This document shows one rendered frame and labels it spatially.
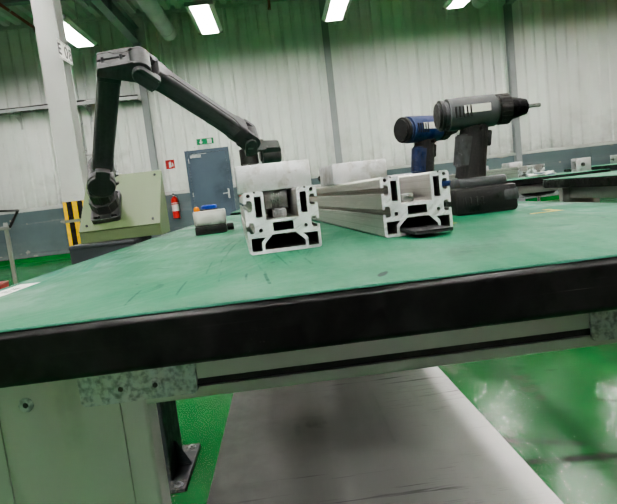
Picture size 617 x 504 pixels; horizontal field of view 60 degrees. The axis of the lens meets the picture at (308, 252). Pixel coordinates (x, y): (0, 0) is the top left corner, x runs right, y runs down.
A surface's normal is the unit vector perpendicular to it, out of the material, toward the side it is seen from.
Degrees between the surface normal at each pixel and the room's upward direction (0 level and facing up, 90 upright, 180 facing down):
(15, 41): 90
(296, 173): 90
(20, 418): 90
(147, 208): 45
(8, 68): 90
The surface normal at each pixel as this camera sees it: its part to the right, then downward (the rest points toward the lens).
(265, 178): 0.14, 0.10
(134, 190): -0.01, -0.62
